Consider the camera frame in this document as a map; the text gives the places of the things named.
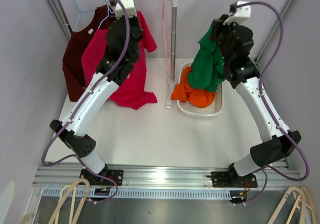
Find white perforated plastic basket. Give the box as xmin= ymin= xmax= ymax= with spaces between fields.
xmin=176 ymin=63 xmax=223 ymax=118

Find pink hanger of orange shirt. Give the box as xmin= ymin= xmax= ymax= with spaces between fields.
xmin=161 ymin=0 xmax=169 ymax=74

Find green t shirt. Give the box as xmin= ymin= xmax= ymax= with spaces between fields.
xmin=187 ymin=27 xmax=225 ymax=93

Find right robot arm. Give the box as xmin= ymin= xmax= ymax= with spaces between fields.
xmin=210 ymin=14 xmax=301 ymax=187

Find metal clothes rack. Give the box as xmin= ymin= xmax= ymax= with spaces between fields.
xmin=53 ymin=0 xmax=178 ymax=109

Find beige wooden hangers right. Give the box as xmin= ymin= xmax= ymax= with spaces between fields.
xmin=267 ymin=186 xmax=317 ymax=224

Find beige wooden hangers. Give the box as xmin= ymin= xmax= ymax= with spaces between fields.
xmin=22 ymin=179 xmax=91 ymax=224
xmin=267 ymin=186 xmax=317 ymax=224

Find pink magenta t shirt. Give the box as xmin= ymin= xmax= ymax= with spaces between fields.
xmin=81 ymin=11 xmax=158 ymax=110

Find orange t shirt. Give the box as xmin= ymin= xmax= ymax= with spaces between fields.
xmin=170 ymin=66 xmax=216 ymax=108

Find maroon t shirt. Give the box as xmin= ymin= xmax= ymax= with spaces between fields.
xmin=62 ymin=5 xmax=111 ymax=102

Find aluminium mounting rail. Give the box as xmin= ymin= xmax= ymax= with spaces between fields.
xmin=32 ymin=163 xmax=299 ymax=201

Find blue hanger of pink shirt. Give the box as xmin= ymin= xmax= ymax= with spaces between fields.
xmin=97 ymin=0 xmax=118 ymax=30

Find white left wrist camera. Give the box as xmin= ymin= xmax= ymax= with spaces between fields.
xmin=109 ymin=0 xmax=138 ymax=19

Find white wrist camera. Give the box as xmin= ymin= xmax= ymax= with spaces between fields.
xmin=109 ymin=0 xmax=138 ymax=19
xmin=223 ymin=1 xmax=251 ymax=25

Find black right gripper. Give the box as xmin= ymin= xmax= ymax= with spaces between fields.
xmin=208 ymin=15 xmax=240 ymax=65

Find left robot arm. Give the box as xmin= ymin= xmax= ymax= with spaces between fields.
xmin=49 ymin=16 xmax=143 ymax=185

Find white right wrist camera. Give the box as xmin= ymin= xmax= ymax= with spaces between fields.
xmin=223 ymin=1 xmax=251 ymax=25

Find beige wooden hangers left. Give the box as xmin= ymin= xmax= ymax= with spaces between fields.
xmin=22 ymin=179 xmax=91 ymax=224

